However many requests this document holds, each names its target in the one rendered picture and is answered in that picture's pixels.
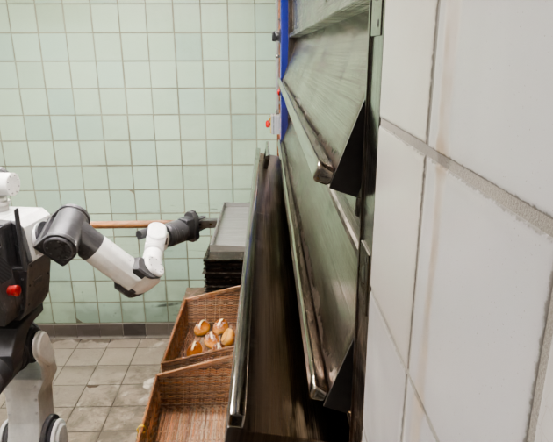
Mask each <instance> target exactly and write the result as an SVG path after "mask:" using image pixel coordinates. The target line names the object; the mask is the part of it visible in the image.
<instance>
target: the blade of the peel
mask: <svg viewBox="0 0 553 442"><path fill-rule="evenodd" d="M248 210H249V203H229V202H224V203H223V206H222V209H221V212H220V214H219V219H218V222H217V224H216V227H215V230H214V233H213V235H212V241H211V244H210V252H244V251H245V242H246V234H247V225H248Z"/></svg>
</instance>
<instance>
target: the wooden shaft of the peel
mask: <svg viewBox="0 0 553 442"><path fill-rule="evenodd" d="M171 221H174V220H133V221H90V225H91V226H92V227H93V228H95V229H116V228H147V227H148V226H149V225H150V224H152V223H154V222H158V223H162V224H166V223H168V222H171Z"/></svg>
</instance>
